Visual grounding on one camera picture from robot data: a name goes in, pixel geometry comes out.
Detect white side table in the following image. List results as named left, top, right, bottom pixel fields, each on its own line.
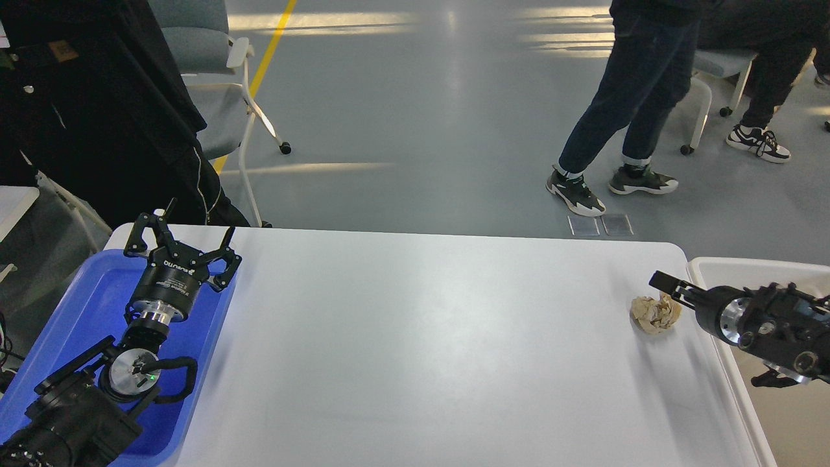
left=1, top=186, right=40, bottom=241

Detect blue plastic tray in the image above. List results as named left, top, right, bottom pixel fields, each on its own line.
left=1, top=250, right=236, bottom=466

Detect person in black clothes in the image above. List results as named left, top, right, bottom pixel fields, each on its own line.
left=1, top=1, right=248, bottom=228

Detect grey office chair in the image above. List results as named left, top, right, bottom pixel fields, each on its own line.
left=149, top=1, right=292, bottom=228
left=674, top=49, right=759, bottom=156

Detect grey office chair right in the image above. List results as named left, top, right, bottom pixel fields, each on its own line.
left=674, top=49, right=759, bottom=156

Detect grey office chair left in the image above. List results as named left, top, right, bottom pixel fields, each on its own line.
left=149, top=1, right=292, bottom=228

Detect right metal floor plate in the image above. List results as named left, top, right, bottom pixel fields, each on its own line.
left=601, top=215, right=634, bottom=236

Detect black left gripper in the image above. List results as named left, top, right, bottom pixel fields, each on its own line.
left=123, top=199, right=242, bottom=320

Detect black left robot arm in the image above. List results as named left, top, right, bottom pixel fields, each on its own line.
left=2, top=210, right=241, bottom=466

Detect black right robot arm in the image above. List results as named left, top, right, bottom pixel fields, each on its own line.
left=649, top=271, right=829, bottom=388

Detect beige paper ball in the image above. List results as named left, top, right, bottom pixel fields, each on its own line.
left=630, top=292, right=682, bottom=335

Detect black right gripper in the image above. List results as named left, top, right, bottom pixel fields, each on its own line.
left=649, top=270, right=751, bottom=344

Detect walking person in jeans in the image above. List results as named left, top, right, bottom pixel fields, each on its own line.
left=546, top=1, right=704, bottom=217

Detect seated person black trousers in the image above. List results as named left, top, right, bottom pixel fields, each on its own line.
left=698, top=1, right=828, bottom=163

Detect left metal floor plate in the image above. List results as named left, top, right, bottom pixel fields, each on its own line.
left=568, top=215, right=600, bottom=237

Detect metal floor plate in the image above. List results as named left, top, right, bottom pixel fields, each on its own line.
left=568, top=215, right=600, bottom=237
left=601, top=215, right=634, bottom=236

